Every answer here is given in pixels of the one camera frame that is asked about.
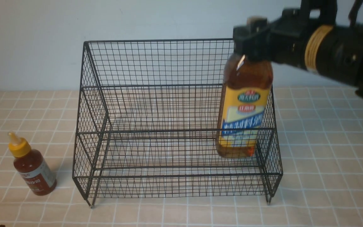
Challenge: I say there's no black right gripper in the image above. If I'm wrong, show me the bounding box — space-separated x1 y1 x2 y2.
233 8 313 68

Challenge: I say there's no large amber cooking wine bottle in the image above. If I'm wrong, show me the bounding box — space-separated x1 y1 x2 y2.
216 51 274 158

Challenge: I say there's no small red sauce bottle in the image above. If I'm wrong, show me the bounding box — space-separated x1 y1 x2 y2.
8 132 57 196

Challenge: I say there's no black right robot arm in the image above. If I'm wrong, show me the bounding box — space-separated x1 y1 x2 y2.
233 0 363 99

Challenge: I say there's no black wire mesh shelf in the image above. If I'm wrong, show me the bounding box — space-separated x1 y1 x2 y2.
72 38 283 208

